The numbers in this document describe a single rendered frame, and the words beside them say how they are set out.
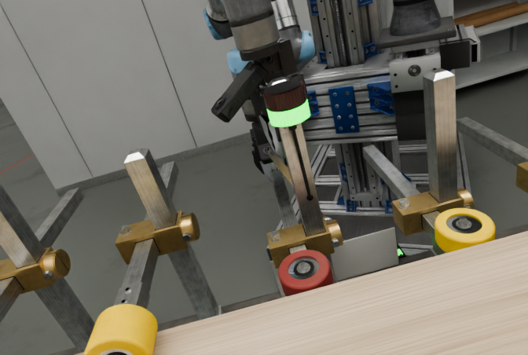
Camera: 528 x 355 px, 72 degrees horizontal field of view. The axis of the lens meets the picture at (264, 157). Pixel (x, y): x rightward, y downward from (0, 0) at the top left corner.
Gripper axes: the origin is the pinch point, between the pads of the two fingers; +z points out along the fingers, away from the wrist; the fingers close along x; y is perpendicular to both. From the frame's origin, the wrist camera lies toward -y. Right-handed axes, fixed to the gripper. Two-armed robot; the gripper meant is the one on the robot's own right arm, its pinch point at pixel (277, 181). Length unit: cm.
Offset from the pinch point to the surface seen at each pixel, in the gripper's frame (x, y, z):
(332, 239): -6.7, -31.2, -4.1
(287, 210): -0.3, -19.3, -4.5
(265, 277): 18, 51, 83
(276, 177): 0.2, -4.5, -4.1
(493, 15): -204, 208, 30
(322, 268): -2.7, -42.9, -9.8
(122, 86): 104, 229, 8
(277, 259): 4.0, -31.3, -3.1
